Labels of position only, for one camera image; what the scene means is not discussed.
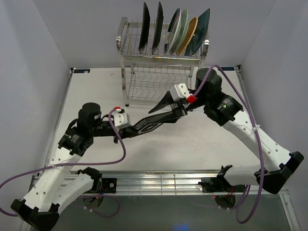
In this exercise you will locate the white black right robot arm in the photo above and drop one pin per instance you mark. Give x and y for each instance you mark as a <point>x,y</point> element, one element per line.
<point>278,163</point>

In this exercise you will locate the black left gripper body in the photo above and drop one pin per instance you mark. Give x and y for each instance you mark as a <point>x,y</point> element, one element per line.
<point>102,128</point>

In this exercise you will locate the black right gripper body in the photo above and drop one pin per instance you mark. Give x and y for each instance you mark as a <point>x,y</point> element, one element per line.
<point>198,103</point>

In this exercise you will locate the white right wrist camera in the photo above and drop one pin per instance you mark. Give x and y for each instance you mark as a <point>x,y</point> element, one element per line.
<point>180,91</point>

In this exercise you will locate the white plate teal red rim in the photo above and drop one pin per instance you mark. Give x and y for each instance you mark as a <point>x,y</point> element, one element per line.
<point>173,31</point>

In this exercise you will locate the black square floral plate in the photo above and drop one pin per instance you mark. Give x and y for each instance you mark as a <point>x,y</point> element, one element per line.
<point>144,29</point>
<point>158,28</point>

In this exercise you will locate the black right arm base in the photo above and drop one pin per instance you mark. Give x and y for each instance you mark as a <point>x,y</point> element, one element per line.
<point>219,184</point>

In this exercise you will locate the cream square floral plate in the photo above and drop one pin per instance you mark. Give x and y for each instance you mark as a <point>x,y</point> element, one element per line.
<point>150,123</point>

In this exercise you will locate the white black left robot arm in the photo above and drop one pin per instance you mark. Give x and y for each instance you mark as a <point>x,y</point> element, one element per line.
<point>43,204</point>

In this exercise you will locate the dark teal square plate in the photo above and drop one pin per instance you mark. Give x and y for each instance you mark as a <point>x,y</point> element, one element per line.
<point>199,34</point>

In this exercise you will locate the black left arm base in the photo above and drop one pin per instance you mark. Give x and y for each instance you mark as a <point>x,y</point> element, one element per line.
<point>103,185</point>

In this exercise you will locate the woven bamboo round plate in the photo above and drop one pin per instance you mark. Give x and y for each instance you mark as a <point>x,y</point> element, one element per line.
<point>188,35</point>

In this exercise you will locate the stainless steel dish rack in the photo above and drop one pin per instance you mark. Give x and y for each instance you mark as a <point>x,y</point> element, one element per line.
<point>147,76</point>

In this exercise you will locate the aluminium front rail frame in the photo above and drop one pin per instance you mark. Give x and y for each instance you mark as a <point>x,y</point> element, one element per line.
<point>170,160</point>

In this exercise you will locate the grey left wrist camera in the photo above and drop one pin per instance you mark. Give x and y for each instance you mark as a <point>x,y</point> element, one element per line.
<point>121,118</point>

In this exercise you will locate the light green floral plate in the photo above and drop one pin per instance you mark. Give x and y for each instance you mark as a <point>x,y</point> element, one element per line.
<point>182,31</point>

